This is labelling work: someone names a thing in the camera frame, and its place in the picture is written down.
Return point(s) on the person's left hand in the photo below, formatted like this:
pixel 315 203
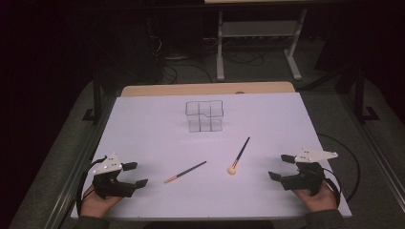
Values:
pixel 95 205

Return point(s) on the white metal frame desk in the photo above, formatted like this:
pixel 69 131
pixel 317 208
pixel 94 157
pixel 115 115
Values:
pixel 259 29

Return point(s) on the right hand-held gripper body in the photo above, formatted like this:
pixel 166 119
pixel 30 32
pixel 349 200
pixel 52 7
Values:
pixel 305 181

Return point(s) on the round beige head makeup brush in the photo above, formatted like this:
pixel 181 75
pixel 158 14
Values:
pixel 232 170

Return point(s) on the black metal stand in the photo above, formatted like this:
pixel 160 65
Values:
pixel 359 95
pixel 97 95

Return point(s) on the person's right hand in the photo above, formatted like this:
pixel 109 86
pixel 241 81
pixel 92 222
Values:
pixel 318 200

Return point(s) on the clear plastic divided organizer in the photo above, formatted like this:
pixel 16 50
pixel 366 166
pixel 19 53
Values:
pixel 203 122

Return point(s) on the thin dark makeup brush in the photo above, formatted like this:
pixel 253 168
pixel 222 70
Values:
pixel 186 172

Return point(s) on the wooden table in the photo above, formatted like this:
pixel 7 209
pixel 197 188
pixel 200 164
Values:
pixel 191 89

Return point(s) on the aluminium frame rail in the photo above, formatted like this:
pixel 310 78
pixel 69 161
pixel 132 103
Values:
pixel 68 187
pixel 382 162

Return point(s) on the white table cover sheet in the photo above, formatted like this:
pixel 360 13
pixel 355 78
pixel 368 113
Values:
pixel 159 143

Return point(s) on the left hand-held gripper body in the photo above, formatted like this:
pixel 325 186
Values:
pixel 108 186

